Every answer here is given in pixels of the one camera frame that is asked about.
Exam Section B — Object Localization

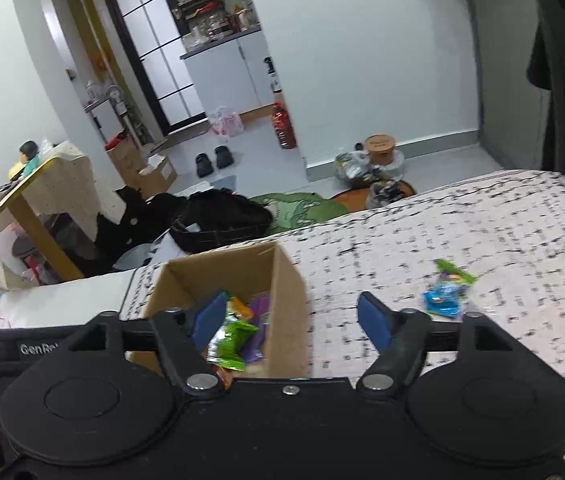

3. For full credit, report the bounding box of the white kitchen cabinet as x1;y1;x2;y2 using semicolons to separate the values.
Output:
182;30;283;116

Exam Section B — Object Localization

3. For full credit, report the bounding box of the low cardboard carton with paper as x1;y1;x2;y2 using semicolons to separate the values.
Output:
137;155;178;198

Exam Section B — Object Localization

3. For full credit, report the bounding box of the green rug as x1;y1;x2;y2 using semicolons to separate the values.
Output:
250;191;351;236

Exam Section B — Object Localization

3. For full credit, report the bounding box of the black clothes pile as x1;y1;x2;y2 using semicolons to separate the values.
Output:
95;186;188;276

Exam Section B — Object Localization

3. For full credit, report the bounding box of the purple snack packet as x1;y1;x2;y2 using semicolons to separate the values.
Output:
242;292;272;365

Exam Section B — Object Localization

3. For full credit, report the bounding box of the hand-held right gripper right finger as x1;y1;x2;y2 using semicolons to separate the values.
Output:
355;290;521;396

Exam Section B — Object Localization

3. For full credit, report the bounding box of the black and white printed blanket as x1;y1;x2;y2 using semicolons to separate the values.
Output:
122;169;565;480

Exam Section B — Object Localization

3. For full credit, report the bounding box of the light green snack packet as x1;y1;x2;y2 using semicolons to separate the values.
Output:
206;317;260;372

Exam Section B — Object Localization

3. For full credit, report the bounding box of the dotted beige tablecloth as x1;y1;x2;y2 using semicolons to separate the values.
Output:
0;141;106;291

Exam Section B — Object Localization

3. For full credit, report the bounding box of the small clear plastic bag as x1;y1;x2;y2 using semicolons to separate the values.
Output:
367;180;403;208

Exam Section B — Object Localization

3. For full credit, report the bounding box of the orange snack packet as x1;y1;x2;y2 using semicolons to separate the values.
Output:
226;296;254;322

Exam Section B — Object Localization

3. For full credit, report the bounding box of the wooden table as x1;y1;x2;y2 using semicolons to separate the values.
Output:
0;155;86;281

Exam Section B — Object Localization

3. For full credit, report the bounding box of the pink plastic bag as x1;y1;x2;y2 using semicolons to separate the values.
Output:
208;106;244;138

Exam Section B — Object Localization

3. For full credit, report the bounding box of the tall cardboard carton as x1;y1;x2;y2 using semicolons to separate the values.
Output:
105;132;148;186

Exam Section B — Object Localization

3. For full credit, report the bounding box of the black bag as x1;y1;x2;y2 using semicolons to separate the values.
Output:
167;189;274;256

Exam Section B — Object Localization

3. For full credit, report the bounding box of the dark framed sliding door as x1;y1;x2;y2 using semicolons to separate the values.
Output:
101;0;208;136

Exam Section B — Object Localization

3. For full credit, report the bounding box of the red fire extinguisher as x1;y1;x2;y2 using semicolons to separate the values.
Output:
271;102;297;151

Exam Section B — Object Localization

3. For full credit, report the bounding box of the small doll figure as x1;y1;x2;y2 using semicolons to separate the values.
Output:
7;140;43;181

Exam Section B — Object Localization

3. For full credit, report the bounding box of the brown cardboard box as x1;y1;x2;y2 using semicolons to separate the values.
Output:
127;240;313;381

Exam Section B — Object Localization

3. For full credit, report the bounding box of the black spray bottle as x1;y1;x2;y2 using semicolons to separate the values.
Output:
264;56;283;95

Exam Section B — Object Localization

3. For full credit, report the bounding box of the brown round mat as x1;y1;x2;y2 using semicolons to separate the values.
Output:
333;177;418;213

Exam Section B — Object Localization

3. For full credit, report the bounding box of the white bed sheet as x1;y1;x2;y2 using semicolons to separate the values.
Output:
0;270;136;332

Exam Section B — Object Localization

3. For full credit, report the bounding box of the brown lidded bucket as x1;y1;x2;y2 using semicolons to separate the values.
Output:
364;134;398;167

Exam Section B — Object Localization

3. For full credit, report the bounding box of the blue snack packet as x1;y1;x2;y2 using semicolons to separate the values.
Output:
423;282;466;318

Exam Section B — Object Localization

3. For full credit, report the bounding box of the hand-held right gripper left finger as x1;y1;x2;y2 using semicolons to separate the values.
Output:
65;290;230;397

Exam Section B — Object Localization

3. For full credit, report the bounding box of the kitchen counter clutter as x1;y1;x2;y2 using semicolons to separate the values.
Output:
172;0;263;53

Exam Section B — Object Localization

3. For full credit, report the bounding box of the clear bag of cans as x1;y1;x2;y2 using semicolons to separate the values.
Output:
333;150;376;183

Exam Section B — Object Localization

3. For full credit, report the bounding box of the dark green snack packet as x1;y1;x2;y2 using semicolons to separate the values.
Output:
435;258;479;288

